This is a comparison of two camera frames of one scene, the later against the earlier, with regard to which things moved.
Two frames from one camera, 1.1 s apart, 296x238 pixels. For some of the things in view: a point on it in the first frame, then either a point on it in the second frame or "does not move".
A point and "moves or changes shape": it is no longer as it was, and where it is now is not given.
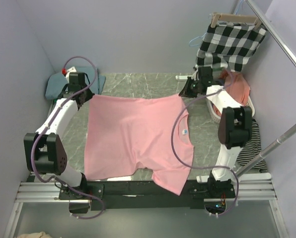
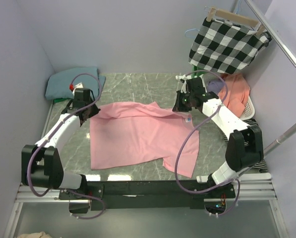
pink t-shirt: [123, 131] moves or changes shape
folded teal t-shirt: [56, 82] does not move
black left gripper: [89, 94] to [95, 111]
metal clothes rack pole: [292, 57] does not move
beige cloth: [41, 234] does not move
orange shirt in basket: [237, 86] does not move
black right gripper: [185, 91] to [178, 107]
